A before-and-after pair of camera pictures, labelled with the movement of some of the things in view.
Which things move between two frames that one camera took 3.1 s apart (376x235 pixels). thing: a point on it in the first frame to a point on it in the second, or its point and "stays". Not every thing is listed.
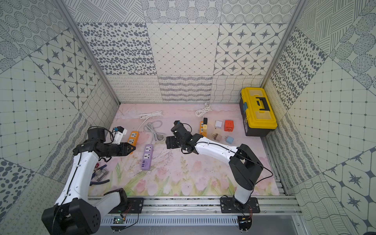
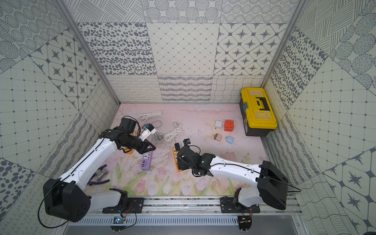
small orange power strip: (201, 131) to (175, 153)
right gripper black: (171, 142) to (181, 164)
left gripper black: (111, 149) to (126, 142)
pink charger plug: (217, 137) stays
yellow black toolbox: (258, 116) stays
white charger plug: (218, 124) stays
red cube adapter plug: (228, 126) stays
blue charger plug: (229, 139) stays
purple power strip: (147, 157) stays
